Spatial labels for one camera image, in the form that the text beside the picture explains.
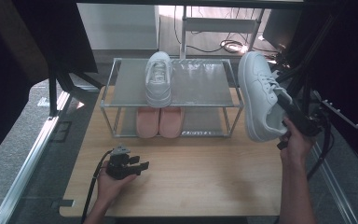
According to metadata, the pink slipper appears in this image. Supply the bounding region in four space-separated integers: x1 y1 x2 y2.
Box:
158 106 186 139
135 106 161 139

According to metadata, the dark monitor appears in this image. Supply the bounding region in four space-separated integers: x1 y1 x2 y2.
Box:
261 8 303 53

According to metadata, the white desk frame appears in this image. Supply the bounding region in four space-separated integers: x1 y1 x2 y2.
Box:
179 5 266 76

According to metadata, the grey metal shoe rack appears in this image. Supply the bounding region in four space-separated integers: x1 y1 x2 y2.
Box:
100 57 245 139

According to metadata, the aluminium rail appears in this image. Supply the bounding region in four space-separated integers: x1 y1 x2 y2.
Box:
0 90 73 224
304 97 358 224

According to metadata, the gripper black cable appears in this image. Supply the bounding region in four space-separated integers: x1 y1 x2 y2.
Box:
79 149 115 224
305 110 336 182

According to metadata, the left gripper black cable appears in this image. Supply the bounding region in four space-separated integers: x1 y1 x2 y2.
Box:
79 149 115 224

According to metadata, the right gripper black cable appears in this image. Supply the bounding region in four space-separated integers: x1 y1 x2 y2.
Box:
305 110 336 182

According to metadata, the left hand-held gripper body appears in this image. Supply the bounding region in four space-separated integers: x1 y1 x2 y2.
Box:
105 144 138 181

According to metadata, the black metal stand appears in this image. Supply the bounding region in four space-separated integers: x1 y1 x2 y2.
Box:
273 12 340 127
47 60 105 118

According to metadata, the white sneaker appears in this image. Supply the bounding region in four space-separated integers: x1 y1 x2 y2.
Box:
237 50 294 144
145 50 173 109

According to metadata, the person's right hand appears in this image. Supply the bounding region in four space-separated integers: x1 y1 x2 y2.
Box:
276 117 315 170

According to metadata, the person's left hand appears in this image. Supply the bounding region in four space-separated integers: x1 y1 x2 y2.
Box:
96 169 138 207

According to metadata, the white cabinet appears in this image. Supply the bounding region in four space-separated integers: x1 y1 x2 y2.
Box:
76 3 160 51

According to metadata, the cable bundle on floor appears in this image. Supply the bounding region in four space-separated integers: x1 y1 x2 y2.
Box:
218 38 250 54

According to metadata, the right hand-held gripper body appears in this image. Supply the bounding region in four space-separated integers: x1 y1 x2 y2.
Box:
287 98 358 138

